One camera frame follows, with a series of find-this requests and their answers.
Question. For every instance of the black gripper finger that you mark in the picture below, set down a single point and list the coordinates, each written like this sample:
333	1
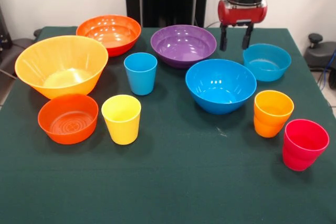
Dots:
247	37
223	39

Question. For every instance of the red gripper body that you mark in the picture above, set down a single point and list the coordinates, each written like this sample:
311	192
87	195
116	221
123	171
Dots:
244	12

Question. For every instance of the purple bowl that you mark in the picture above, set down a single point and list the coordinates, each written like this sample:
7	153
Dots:
183	45

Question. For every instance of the small teal bowl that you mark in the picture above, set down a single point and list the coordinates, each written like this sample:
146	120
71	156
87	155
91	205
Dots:
267	74

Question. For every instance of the deep blue bowl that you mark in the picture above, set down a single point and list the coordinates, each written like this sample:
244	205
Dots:
220	103

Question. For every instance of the blue cup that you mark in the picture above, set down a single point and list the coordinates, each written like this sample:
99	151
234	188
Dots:
141	79

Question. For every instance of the orange cup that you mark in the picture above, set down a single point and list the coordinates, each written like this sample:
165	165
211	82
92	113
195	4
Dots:
270	127

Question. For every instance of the wide red-orange bowl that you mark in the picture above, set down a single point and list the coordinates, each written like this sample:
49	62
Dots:
110	32

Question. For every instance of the pink cup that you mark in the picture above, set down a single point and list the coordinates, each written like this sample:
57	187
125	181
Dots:
299	158

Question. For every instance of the yellow cup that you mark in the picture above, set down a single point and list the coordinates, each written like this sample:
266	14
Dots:
122	129

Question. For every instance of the dark green table cloth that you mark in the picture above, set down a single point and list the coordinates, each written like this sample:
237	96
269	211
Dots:
168	182

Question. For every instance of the small red-orange bowl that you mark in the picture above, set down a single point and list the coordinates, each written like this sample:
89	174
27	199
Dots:
68	134

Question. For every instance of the large yellow bowl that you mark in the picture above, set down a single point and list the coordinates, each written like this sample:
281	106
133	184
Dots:
39	58

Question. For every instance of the black pedestal foot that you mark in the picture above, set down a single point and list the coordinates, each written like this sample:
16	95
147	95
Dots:
320	56
15	51

